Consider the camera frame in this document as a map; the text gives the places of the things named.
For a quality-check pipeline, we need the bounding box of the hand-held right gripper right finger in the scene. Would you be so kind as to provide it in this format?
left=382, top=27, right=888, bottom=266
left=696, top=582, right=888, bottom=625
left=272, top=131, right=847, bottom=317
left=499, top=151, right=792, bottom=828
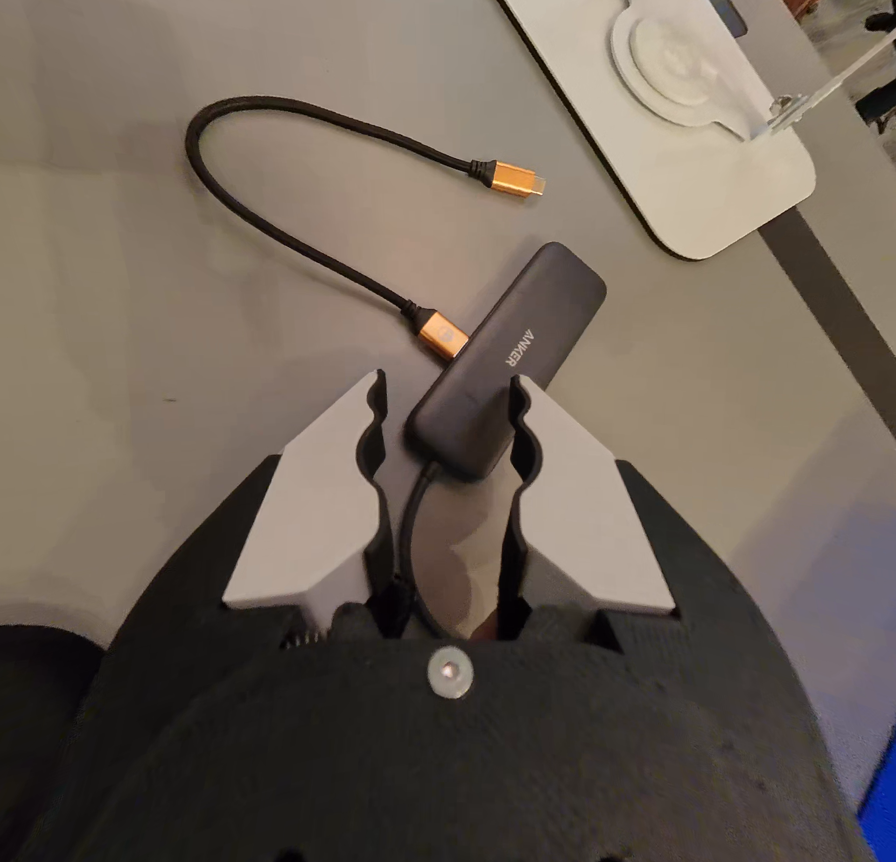
left=502, top=377, right=679, bottom=636

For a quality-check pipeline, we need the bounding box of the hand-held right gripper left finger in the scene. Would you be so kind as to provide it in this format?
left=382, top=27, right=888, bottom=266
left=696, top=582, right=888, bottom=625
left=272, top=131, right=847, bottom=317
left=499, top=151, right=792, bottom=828
left=224, top=370, right=393, bottom=636

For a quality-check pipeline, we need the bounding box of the slim hub tail cable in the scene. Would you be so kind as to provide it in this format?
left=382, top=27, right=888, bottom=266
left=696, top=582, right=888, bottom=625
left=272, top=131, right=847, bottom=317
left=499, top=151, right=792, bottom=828
left=397, top=464, right=438, bottom=639

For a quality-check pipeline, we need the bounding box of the black slim usb hub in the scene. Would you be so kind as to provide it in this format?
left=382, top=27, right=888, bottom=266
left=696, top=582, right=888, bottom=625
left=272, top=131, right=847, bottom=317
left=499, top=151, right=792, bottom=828
left=404, top=243, right=607, bottom=478

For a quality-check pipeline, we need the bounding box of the blue plastic bin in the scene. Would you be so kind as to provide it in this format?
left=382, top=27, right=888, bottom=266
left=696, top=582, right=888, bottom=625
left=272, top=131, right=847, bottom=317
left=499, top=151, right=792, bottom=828
left=852, top=765, right=896, bottom=862

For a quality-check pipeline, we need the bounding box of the black foam wrist rest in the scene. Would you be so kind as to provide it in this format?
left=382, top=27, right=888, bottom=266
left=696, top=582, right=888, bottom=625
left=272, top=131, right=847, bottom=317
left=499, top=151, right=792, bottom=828
left=0, top=625, right=106, bottom=862

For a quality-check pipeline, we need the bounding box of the white document stand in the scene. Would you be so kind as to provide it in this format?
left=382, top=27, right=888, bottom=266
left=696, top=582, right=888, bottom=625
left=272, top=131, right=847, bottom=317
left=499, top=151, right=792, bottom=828
left=483, top=0, right=896, bottom=261

